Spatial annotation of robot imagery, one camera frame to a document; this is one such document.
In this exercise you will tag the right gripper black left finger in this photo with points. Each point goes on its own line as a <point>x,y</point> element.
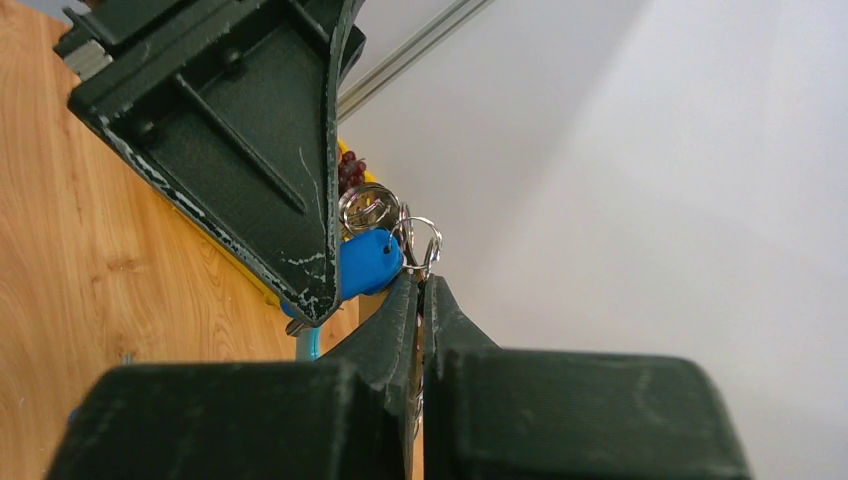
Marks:
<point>347,415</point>

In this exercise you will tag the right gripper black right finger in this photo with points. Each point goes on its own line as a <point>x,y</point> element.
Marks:
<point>499,413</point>

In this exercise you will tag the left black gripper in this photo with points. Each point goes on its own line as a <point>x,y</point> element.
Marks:
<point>226,108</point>

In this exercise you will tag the metal key plate blue handle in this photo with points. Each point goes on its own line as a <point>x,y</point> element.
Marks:
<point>397,225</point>

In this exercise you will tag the key with blue tag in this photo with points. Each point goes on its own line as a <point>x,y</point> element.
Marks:
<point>312,278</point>

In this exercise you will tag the yellow plastic fruit basket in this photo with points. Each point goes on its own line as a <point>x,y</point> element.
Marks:
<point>268,296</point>

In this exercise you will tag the dark purple grape bunch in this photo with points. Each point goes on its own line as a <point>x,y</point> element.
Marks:
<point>351,171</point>

